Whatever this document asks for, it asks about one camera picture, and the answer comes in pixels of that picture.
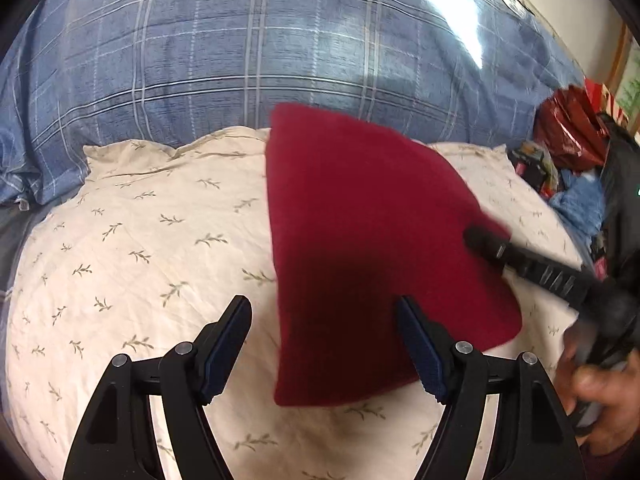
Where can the white leaf-print pillow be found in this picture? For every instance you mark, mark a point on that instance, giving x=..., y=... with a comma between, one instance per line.
x=140, y=270

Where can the red white striped box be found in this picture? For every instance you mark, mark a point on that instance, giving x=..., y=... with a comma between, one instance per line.
x=607, y=97

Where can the grey bed sheet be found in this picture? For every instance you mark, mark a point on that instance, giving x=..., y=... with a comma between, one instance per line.
x=12, y=245

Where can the dark red knit garment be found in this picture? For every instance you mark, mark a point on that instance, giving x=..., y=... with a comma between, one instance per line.
x=350, y=200

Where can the wooden framed board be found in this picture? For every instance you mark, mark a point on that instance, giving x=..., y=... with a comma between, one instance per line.
x=631, y=75

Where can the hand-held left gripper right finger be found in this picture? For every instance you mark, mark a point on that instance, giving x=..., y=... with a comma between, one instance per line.
x=424, y=352

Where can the colourful printed packet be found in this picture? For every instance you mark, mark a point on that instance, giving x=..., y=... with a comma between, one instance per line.
x=532, y=160

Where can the person's right hand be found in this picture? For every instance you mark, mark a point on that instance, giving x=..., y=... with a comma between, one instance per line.
x=605, y=397

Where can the red plastic bag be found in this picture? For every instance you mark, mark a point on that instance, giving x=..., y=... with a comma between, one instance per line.
x=565, y=125

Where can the light blue cloth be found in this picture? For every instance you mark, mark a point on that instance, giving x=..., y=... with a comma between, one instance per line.
x=580, y=205

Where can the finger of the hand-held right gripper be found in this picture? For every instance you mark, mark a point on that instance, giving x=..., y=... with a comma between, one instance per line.
x=525, y=265

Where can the blue plaid duvet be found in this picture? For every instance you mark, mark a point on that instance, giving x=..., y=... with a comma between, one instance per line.
x=200, y=60

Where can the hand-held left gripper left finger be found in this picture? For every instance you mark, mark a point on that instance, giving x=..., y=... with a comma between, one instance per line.
x=227, y=345

